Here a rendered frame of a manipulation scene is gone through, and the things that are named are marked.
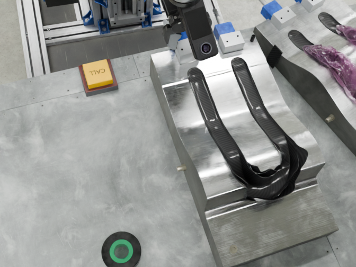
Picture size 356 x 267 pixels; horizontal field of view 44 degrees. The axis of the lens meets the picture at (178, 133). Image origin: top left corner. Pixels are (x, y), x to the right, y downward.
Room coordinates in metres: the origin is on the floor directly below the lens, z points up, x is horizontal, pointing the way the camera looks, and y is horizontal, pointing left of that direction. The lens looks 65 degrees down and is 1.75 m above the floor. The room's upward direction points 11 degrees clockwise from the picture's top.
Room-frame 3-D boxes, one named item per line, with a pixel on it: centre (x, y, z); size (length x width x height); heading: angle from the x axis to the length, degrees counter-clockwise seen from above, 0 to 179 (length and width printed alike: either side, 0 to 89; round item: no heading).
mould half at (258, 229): (0.42, -0.14, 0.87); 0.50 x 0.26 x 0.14; 29
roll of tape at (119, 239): (0.14, 0.07, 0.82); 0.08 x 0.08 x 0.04
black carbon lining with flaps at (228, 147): (0.44, -0.14, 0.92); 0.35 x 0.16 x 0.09; 29
